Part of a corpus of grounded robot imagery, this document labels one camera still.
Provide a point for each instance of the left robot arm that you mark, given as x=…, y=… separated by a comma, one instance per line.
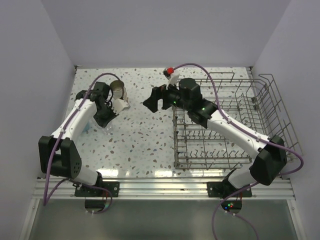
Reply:
x=58, y=153

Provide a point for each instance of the grey wire dish rack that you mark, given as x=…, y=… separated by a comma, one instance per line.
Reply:
x=254, y=102

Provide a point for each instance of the aluminium mounting rail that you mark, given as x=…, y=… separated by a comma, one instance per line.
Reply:
x=192, y=188

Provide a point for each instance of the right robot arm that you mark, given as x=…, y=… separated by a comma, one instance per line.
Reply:
x=267, y=153

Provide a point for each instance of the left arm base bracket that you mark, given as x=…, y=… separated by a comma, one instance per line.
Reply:
x=112, y=186

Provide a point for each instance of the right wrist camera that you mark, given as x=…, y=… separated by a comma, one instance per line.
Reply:
x=172, y=76

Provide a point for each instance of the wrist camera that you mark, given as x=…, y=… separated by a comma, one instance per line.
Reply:
x=172, y=76
x=119, y=105

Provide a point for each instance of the clear glass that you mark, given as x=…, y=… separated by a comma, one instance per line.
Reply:
x=108, y=130

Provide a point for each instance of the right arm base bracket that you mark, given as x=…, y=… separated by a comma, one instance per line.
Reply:
x=215, y=189

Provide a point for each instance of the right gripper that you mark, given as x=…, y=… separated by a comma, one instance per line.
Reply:
x=158, y=93

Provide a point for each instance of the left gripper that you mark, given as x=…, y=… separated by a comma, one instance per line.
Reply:
x=104, y=123

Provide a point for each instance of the dark teal mug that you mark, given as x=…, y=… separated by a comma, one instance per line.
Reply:
x=80, y=95

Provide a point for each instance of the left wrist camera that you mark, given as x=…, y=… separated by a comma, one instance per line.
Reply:
x=119, y=105

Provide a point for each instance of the light blue mug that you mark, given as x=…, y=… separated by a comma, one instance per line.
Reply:
x=87, y=127

